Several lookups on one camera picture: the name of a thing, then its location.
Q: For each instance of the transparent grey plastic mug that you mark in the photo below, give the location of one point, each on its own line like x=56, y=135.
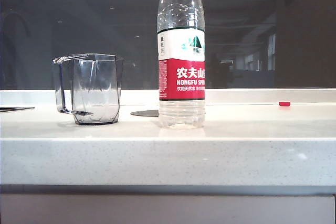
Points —
x=94, y=90

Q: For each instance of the red bottle cap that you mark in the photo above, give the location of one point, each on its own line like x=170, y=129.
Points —
x=284, y=104

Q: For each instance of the dark round countertop disc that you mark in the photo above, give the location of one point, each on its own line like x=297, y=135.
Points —
x=147, y=113

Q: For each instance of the Nongfu Spring mineral water bottle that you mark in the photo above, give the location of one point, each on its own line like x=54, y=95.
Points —
x=181, y=77

